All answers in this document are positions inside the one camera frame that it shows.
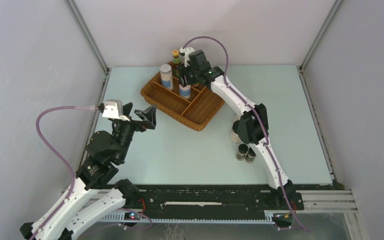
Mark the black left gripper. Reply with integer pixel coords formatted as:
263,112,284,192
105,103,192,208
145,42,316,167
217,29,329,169
114,102,157,162

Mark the small black-cap bottle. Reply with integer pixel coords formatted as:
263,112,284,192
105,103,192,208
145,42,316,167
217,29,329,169
244,148,256,164
235,143,249,161

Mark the red sauce bottle yellow cap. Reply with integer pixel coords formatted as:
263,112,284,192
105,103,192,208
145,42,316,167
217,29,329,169
172,49,182,78

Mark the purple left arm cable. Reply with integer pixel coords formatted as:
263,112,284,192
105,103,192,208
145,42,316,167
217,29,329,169
27,105,155,240

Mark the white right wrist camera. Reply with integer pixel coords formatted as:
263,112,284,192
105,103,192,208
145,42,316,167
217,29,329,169
179,47,195,67

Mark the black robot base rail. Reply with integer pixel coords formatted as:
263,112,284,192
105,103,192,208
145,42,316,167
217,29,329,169
126,184,304,221

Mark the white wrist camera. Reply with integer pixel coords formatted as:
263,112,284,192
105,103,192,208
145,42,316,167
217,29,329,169
179,47,195,67
98,99,131,121

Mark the brown wicker divided tray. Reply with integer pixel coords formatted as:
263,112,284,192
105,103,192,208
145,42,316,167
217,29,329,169
140,71,225,132

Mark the small black-cap bottle left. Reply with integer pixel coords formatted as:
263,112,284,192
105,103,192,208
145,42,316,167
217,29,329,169
235,143,249,161

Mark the clear-lid blue-label spice jar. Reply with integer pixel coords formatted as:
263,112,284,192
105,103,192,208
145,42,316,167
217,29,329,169
178,83,191,100

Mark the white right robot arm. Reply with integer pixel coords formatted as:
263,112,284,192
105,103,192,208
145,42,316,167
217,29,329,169
177,47,296,209

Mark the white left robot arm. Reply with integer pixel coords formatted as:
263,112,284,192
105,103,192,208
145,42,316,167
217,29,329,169
20,99,157,240

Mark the clear-lid white spice jar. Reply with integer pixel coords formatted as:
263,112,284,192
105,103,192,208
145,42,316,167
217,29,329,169
159,64,174,91

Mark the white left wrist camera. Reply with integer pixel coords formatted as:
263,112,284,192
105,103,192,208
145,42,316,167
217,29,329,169
98,99,131,121

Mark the small black-cap bottle right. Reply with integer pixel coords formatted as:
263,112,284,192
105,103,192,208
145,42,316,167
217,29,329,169
244,148,256,164

